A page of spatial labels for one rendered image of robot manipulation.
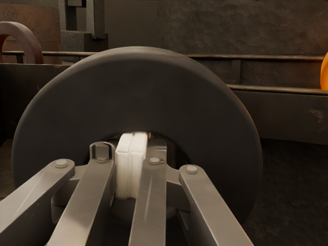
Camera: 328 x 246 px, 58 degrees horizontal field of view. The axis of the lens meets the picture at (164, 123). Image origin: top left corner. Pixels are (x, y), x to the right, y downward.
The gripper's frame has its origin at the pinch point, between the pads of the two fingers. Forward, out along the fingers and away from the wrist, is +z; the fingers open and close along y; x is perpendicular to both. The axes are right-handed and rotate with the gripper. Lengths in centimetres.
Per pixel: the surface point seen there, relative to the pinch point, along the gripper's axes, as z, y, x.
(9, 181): 16.1, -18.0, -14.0
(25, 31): 61, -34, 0
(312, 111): 31.1, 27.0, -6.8
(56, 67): 33.5, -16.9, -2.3
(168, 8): 318, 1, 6
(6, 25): 62, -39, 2
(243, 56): 45.0, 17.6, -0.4
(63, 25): 582, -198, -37
